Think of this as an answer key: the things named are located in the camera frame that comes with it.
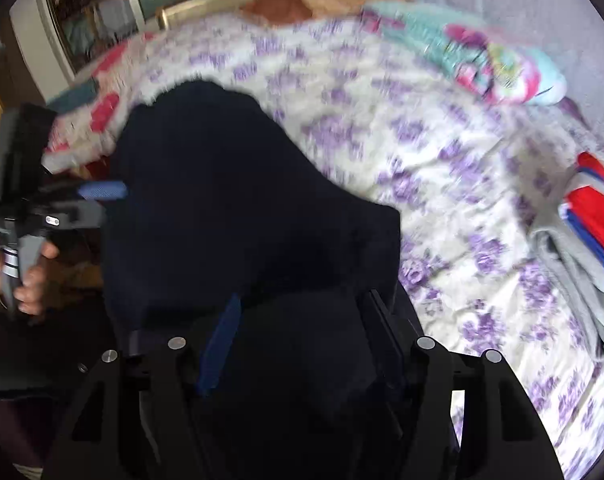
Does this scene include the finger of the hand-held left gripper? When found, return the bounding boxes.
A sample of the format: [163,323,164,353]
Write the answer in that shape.
[78,181,130,202]

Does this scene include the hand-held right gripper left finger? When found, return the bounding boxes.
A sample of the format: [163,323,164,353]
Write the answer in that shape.
[44,292,243,480]

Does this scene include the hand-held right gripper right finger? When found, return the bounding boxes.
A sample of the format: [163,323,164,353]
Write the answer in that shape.
[357,287,565,480]

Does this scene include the navy blue pants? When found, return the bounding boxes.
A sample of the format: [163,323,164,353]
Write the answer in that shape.
[101,79,465,480]

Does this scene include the person's left hand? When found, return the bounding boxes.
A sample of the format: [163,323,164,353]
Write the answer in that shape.
[0,242,61,318]

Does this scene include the pink and teal patchwork cloth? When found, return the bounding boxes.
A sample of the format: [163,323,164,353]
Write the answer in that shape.
[42,32,157,173]

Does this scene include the grey folded garment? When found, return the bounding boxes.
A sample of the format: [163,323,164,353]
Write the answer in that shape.
[528,207,604,361]

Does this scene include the bed with purple floral sheet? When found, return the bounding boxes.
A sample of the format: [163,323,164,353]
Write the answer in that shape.
[72,10,604,480]

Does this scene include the red and blue folded garment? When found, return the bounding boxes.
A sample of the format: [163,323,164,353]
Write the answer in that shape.
[558,151,604,306]

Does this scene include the brown pillow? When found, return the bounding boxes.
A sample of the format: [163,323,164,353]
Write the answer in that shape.
[238,0,417,25]

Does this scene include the floral folded quilt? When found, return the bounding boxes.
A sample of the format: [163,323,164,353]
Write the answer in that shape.
[361,0,568,107]

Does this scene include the white lace cover cloth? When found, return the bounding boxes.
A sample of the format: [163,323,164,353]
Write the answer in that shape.
[367,0,604,128]

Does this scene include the gold bed headboard frame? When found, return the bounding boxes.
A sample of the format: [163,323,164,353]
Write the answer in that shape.
[156,0,263,32]

